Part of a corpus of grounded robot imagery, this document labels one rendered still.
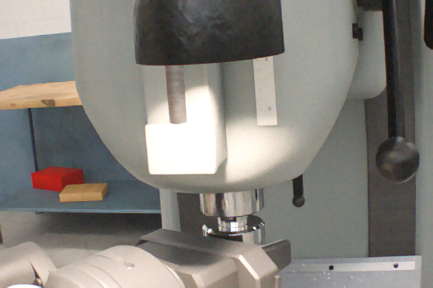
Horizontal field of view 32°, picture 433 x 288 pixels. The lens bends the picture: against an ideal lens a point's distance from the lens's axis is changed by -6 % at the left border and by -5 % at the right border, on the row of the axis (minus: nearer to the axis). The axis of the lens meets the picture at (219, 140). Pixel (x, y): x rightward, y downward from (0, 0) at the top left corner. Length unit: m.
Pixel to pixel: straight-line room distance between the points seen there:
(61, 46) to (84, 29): 4.69
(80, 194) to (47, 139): 0.80
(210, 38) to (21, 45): 5.00
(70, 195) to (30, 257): 4.20
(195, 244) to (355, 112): 0.43
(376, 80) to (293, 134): 0.19
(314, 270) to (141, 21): 0.67
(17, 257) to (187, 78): 0.15
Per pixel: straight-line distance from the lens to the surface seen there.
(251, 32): 0.35
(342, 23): 0.51
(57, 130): 5.31
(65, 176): 4.93
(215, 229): 0.59
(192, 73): 0.45
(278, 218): 0.99
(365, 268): 0.99
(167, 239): 0.58
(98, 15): 0.51
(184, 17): 0.35
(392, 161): 0.49
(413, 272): 0.99
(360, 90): 0.67
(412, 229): 0.98
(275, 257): 0.60
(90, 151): 5.25
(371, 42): 0.66
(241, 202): 0.57
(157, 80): 0.46
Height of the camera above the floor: 1.45
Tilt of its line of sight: 12 degrees down
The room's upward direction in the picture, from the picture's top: 4 degrees counter-clockwise
